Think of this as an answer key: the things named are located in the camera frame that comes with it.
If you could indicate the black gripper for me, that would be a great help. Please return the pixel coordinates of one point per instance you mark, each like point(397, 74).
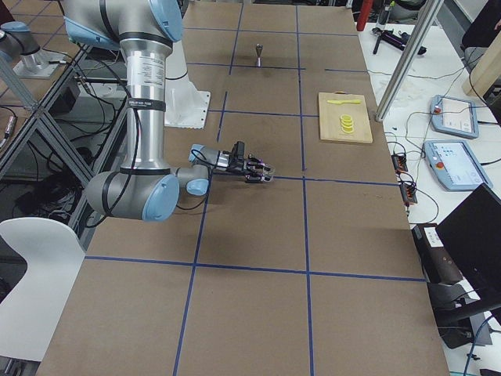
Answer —
point(239, 167)

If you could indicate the clear glass cup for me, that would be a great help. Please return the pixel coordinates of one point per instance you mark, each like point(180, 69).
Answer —
point(267, 174)

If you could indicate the steel jigger measuring cup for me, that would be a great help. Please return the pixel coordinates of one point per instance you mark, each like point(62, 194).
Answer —
point(258, 50)

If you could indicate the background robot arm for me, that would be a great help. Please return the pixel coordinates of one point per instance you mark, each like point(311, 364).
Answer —
point(17, 41)

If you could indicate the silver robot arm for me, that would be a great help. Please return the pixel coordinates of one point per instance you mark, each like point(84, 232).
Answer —
point(159, 93)

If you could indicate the bamboo cutting board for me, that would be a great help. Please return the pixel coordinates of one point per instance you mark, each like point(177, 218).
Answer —
point(330, 122)

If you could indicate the yellow plastic knife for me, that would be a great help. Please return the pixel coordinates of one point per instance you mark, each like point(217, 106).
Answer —
point(343, 101)

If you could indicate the orange black connector strip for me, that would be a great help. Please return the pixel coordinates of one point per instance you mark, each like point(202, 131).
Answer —
point(399, 163)

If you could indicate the white crumpled plastic wrap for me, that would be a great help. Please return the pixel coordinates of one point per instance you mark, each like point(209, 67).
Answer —
point(412, 95)

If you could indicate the black tripod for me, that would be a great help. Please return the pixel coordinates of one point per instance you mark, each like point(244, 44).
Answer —
point(399, 40)

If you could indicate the red cylinder object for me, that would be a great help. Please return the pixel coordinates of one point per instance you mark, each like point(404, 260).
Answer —
point(364, 13)

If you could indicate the lower teach pendant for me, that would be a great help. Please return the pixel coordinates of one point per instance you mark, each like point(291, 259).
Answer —
point(455, 165)

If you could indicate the teach pendant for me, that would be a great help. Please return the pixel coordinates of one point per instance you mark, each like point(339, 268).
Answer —
point(455, 165)
point(456, 117)

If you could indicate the black computer box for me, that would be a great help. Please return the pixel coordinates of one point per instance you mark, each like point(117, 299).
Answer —
point(437, 262)

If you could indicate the upper teach pendant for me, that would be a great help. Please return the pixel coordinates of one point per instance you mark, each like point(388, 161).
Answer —
point(456, 117)

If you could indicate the black huawei monitor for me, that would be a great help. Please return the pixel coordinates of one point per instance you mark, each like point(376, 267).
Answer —
point(471, 236)

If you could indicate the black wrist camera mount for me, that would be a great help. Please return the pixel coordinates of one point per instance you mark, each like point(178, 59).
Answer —
point(238, 149)

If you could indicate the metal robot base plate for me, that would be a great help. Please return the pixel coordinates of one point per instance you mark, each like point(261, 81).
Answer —
point(186, 106)

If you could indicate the aluminium frame post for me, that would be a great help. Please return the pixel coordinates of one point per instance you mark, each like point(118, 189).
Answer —
point(419, 32)

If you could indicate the aluminium frame rack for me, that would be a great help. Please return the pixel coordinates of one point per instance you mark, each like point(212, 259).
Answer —
point(58, 133)

